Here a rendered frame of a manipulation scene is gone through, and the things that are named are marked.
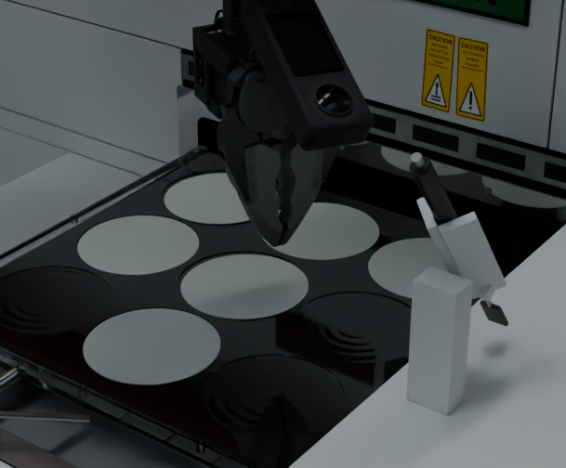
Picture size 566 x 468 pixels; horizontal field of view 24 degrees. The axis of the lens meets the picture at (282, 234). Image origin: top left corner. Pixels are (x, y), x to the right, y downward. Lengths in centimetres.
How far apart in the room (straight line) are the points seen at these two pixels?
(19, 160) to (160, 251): 46
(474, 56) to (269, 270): 24
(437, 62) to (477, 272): 38
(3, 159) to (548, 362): 85
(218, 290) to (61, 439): 17
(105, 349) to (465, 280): 32
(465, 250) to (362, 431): 12
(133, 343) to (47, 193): 42
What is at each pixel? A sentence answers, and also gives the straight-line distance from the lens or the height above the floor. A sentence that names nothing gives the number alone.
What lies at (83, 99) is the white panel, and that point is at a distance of 144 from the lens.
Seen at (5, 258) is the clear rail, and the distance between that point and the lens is 112.
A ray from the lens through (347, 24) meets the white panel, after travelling 119.
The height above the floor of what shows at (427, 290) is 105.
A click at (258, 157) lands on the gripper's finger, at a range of 93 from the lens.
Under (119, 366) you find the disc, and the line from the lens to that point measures 98.
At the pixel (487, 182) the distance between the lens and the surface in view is 115.
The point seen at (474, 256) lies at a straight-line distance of 78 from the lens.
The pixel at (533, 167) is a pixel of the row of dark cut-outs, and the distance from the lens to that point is 114.
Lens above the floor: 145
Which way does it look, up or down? 29 degrees down
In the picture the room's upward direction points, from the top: straight up
